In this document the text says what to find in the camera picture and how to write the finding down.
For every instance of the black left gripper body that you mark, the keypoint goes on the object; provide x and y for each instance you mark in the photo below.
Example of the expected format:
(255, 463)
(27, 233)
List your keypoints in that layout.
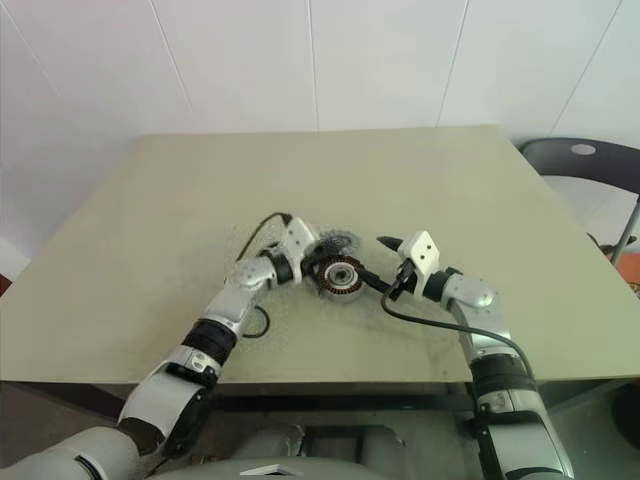
(311, 257)

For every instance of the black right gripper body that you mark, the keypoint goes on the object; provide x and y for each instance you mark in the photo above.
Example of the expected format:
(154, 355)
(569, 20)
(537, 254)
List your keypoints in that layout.
(407, 282)

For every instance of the grey metal motor housing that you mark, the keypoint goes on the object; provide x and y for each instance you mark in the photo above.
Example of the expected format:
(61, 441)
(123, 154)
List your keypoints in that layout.
(341, 277)

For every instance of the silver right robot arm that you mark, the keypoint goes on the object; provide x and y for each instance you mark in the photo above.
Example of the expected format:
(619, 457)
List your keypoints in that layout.
(482, 296)

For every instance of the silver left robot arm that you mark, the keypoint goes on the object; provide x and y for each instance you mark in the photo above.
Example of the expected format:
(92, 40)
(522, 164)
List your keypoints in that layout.
(227, 307)

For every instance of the grey robot torso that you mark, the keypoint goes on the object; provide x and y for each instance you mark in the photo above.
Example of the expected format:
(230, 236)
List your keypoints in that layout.
(280, 450)

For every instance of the black chair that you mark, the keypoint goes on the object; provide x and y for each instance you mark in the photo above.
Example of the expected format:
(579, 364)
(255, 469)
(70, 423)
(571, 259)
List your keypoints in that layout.
(585, 160)

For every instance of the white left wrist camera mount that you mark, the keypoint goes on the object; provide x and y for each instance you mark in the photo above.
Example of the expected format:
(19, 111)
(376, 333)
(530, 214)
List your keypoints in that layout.
(296, 239)

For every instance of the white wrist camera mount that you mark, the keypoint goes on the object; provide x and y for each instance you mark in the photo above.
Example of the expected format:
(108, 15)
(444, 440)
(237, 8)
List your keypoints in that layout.
(296, 239)
(422, 252)

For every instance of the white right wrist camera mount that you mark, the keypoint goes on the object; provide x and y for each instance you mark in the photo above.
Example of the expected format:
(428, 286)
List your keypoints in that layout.
(422, 252)

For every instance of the black table frame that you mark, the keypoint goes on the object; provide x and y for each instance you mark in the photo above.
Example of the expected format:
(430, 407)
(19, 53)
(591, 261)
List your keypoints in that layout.
(350, 401)

